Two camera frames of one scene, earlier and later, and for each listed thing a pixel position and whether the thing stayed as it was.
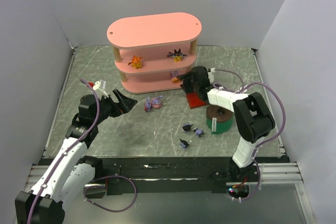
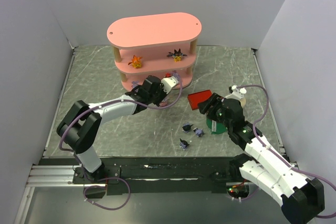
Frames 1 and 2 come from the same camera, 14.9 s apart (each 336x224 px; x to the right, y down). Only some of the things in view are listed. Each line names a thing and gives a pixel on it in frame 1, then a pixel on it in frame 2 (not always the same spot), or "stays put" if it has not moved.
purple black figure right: x=199 y=132 stays put
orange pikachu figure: x=136 y=62 stays put
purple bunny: x=174 y=79 stays put
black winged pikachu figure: x=176 y=55 stays put
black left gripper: x=115 y=104 → x=160 y=93
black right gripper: x=189 y=81 → x=210 y=104
